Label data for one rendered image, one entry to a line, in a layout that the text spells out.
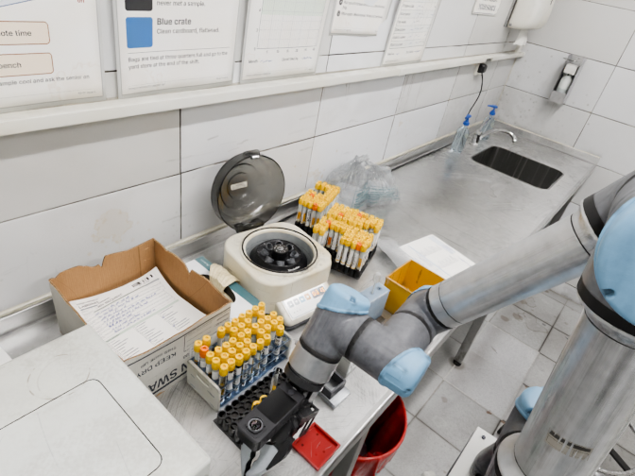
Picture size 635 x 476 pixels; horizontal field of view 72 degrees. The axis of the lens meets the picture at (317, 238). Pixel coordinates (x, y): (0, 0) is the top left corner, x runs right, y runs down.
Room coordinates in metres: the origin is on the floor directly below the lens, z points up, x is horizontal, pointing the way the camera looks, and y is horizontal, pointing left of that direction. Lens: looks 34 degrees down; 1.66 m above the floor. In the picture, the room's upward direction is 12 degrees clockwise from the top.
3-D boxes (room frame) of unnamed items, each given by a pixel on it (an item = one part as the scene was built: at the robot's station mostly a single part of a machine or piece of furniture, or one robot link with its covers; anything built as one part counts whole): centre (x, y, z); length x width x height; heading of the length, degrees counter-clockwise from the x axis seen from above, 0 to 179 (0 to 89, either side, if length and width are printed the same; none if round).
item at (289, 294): (0.91, 0.08, 0.94); 0.30 x 0.24 x 0.12; 47
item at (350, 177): (1.44, -0.06, 0.97); 0.26 x 0.17 x 0.19; 160
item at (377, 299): (0.85, -0.16, 0.92); 0.10 x 0.07 x 0.10; 141
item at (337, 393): (0.61, -0.09, 0.89); 0.09 x 0.05 x 0.04; 54
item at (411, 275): (0.94, -0.29, 0.93); 0.13 x 0.13 x 0.10; 55
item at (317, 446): (0.48, -0.08, 0.88); 0.07 x 0.07 x 0.01; 56
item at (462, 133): (2.30, -0.63, 0.97); 0.08 x 0.07 x 0.20; 150
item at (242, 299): (0.79, 0.21, 0.92); 0.24 x 0.12 x 0.10; 56
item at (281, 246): (0.92, 0.09, 0.97); 0.15 x 0.15 x 0.07
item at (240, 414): (0.53, 0.04, 0.93); 0.17 x 0.09 x 0.11; 146
